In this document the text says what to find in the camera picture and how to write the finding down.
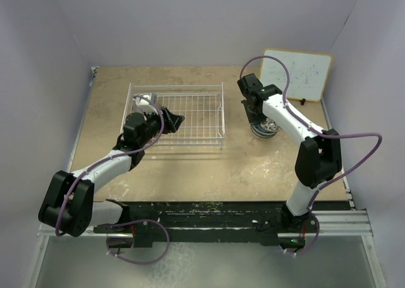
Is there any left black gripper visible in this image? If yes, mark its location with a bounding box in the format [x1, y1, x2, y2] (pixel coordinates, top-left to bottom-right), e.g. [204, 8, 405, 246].
[138, 106, 184, 147]

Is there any red flower pattern bowl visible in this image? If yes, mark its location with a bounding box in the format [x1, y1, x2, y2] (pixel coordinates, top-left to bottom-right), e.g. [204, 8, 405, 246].
[257, 118, 282, 134]

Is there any white wire dish rack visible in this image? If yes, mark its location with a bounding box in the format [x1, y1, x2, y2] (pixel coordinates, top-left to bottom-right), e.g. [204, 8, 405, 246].
[121, 84, 225, 147]

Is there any blue floral bowl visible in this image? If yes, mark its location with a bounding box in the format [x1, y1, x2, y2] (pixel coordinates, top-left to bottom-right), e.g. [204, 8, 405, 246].
[251, 125, 276, 139]

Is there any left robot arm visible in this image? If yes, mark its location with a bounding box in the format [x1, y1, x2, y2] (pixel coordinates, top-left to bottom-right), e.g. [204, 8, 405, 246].
[38, 107, 185, 237]

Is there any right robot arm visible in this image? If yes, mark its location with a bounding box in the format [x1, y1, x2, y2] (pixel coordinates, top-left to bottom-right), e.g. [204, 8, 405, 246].
[237, 73, 342, 232]

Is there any yellow framed whiteboard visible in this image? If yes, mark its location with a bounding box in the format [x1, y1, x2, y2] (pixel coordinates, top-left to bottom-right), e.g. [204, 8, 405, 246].
[259, 49, 333, 101]

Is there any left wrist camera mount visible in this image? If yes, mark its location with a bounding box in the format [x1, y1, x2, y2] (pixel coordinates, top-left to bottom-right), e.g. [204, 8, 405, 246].
[131, 92, 159, 114]

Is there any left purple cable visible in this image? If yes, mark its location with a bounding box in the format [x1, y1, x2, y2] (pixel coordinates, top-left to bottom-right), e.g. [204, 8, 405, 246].
[54, 94, 171, 265]

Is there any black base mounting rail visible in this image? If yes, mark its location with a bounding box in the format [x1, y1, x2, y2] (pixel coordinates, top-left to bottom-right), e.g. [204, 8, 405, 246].
[91, 199, 320, 248]

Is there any aluminium extrusion frame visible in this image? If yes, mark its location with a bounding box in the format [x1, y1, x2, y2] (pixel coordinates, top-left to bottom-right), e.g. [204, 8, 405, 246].
[36, 205, 375, 238]

